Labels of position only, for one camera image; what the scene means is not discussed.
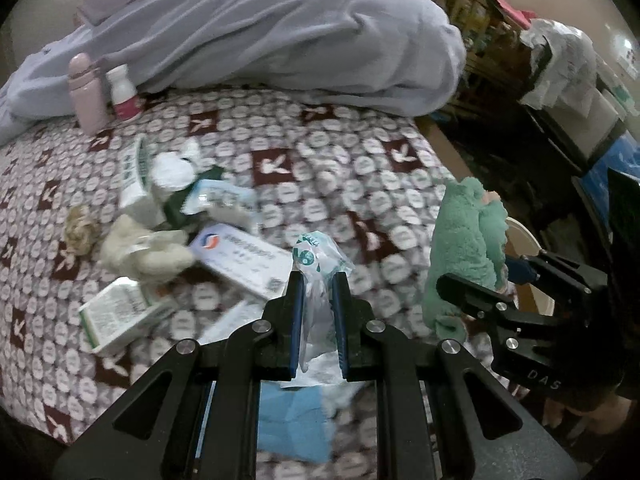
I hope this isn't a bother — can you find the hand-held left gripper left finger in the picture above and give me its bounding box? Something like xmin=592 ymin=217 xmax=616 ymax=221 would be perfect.
xmin=52 ymin=270 xmax=306 ymax=480

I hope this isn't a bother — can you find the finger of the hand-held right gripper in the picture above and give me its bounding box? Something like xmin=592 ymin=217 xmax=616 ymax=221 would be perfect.
xmin=506 ymin=250 xmax=606 ymax=317
xmin=436 ymin=272 xmax=524 ymax=334

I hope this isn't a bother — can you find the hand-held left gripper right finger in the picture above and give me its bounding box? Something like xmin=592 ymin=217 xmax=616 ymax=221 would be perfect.
xmin=331 ymin=271 xmax=576 ymax=480

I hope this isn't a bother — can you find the white plastic bucket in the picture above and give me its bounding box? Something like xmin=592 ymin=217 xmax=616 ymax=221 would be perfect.
xmin=505 ymin=217 xmax=557 ymax=317

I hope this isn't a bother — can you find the green fluffy cloth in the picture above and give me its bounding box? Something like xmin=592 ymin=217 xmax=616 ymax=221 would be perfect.
xmin=422 ymin=176 xmax=511 ymax=345

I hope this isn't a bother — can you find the clear plastic wrapper green print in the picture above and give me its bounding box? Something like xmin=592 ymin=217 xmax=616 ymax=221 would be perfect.
xmin=292 ymin=230 xmax=356 ymax=388

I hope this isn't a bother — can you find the white box red blue logo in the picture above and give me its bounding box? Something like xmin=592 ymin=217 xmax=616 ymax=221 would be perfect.
xmin=188 ymin=223 xmax=297 ymax=302

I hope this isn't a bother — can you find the green white medicine box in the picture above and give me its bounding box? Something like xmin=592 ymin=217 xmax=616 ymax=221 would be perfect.
xmin=78 ymin=279 xmax=177 ymax=357

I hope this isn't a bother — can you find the brown paper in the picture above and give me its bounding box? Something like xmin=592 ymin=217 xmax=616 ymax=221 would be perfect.
xmin=64 ymin=205 xmax=102 ymax=262

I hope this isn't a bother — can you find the person's right forearm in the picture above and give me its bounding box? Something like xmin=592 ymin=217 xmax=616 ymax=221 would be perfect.
xmin=550 ymin=389 xmax=637 ymax=442

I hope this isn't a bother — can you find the blue face mask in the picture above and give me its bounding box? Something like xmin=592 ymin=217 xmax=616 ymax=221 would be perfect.
xmin=257 ymin=386 xmax=337 ymax=465

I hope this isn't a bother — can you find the blue white plastic packet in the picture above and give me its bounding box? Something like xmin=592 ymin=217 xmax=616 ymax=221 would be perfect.
xmin=182 ymin=180 xmax=261 ymax=234

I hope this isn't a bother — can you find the patterned maroon white bedsheet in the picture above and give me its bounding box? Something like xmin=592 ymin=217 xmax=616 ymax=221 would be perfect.
xmin=0 ymin=87 xmax=497 ymax=480

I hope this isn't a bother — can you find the dark green packet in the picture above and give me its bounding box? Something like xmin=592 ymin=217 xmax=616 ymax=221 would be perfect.
xmin=164 ymin=165 xmax=224 ymax=229

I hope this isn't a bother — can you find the white plastic bag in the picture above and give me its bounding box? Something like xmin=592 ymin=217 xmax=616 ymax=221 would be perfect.
xmin=519 ymin=16 xmax=603 ymax=112

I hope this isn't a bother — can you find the tall green white carton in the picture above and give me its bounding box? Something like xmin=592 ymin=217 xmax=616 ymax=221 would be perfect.
xmin=117 ymin=135 xmax=167 ymax=227

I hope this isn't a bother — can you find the wooden crib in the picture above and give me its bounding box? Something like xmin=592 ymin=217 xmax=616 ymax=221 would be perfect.
xmin=404 ymin=0 xmax=532 ymax=113

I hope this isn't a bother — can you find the pale blue blanket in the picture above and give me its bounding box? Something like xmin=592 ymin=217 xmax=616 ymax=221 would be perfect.
xmin=0 ymin=0 xmax=469 ymax=147

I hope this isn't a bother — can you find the white pill bottle pink label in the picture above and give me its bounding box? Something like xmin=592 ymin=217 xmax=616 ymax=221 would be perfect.
xmin=105 ymin=64 xmax=143 ymax=122

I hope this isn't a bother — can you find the pink thermos bottle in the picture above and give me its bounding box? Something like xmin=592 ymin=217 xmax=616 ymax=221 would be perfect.
xmin=67 ymin=53 xmax=110 ymax=136

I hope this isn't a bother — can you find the wooden bed frame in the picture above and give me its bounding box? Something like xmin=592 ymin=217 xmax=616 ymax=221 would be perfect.
xmin=416 ymin=116 xmax=473 ymax=183

